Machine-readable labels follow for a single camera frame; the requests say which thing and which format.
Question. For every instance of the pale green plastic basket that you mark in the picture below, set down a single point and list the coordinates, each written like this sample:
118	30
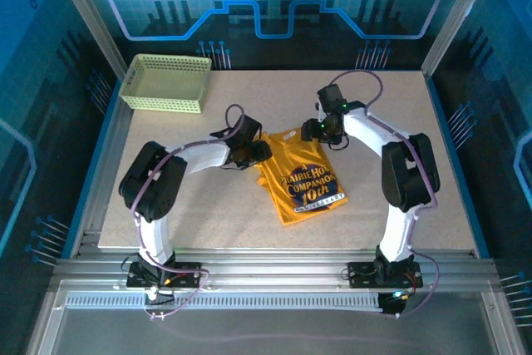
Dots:
145	101

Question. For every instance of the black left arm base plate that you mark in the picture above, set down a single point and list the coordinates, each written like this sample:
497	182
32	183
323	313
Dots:
187	274

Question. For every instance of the grey metal bottom panel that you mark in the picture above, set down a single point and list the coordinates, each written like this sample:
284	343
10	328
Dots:
266	330

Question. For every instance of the black controller box with LEDs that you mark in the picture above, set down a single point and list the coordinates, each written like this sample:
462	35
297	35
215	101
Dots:
392	303

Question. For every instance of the yellow t-shirt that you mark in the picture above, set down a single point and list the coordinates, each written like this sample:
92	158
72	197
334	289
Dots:
307	188

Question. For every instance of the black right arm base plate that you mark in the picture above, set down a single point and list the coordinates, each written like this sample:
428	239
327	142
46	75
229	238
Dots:
361	274

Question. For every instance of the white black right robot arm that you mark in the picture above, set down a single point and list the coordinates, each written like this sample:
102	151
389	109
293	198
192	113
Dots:
370	126

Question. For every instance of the aluminium frame rail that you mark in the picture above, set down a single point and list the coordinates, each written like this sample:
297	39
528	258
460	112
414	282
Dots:
270	267

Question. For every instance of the aluminium side rail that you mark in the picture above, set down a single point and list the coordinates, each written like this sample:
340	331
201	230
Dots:
112	139

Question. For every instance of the aluminium corner post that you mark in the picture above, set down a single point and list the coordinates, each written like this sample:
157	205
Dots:
87	18
457	18

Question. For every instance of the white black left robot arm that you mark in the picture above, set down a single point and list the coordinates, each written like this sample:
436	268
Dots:
199	157

